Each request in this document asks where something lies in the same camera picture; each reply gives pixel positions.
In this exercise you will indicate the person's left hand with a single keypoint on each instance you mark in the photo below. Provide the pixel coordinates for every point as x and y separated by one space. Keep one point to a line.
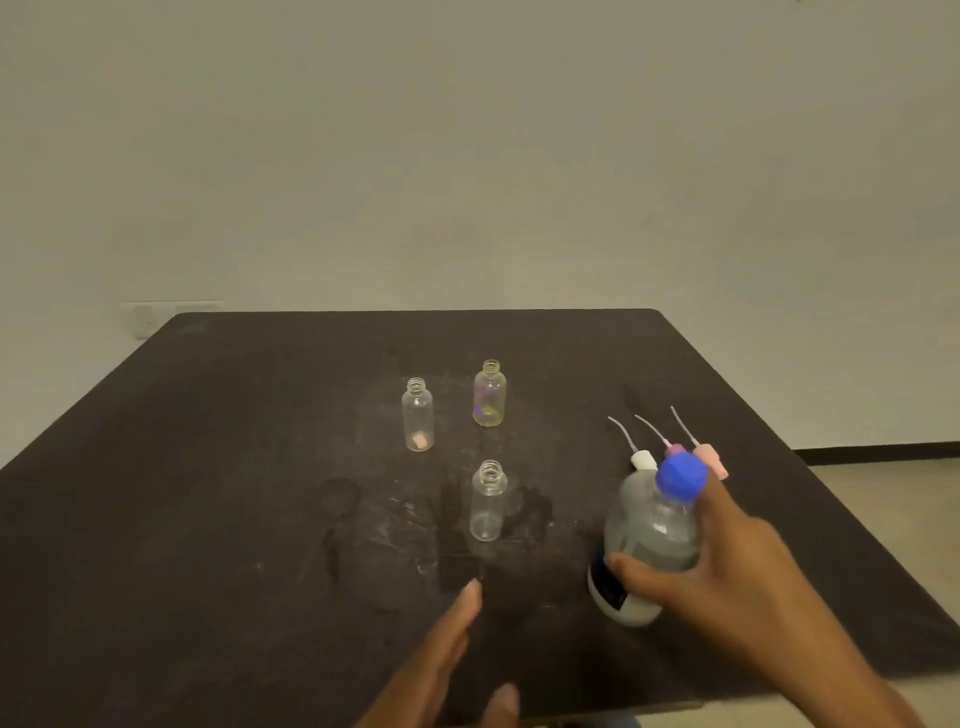
427 682

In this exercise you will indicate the person's right hand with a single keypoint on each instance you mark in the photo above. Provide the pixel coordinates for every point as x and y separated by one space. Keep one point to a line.
735 592

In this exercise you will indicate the large clear plastic bottle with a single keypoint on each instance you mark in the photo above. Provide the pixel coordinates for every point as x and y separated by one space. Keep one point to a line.
652 525

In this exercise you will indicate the blue bottle cap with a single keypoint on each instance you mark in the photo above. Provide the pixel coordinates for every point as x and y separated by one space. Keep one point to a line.
682 476

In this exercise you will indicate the pink spray cap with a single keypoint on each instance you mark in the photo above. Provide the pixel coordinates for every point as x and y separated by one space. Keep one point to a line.
711 457

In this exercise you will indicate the purple spray cap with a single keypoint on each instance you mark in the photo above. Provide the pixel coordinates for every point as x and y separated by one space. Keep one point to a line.
675 450

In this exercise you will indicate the white spray cap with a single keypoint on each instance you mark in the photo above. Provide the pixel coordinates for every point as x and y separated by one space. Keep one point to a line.
643 459

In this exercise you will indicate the small plain clear bottle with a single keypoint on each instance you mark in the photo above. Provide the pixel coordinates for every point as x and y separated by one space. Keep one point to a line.
488 506

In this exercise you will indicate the small bottle with pink sticker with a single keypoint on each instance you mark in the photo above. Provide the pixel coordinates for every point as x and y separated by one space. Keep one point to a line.
418 420

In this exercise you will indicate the small yellowish bottle purple sticker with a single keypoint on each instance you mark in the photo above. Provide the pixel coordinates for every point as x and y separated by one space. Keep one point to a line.
490 397

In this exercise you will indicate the black skirting board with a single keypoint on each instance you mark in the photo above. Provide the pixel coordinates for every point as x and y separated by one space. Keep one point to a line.
877 453

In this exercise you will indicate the white wall socket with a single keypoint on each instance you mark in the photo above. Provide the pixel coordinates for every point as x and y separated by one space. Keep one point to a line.
169 319

